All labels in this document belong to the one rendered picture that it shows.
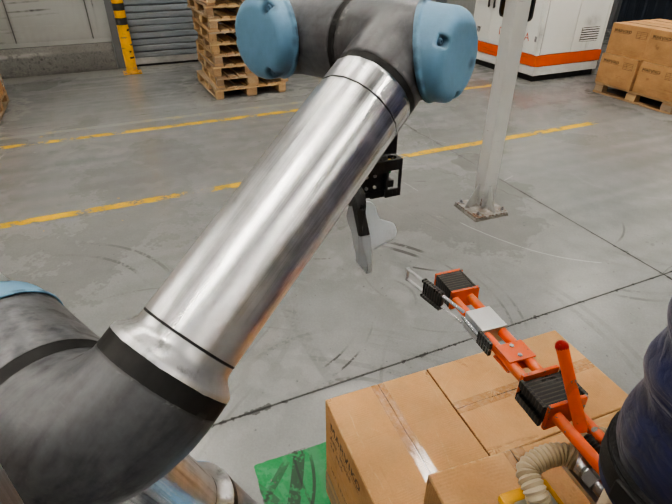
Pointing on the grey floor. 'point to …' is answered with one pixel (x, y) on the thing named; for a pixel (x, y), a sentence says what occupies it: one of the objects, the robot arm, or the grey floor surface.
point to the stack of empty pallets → (210, 36)
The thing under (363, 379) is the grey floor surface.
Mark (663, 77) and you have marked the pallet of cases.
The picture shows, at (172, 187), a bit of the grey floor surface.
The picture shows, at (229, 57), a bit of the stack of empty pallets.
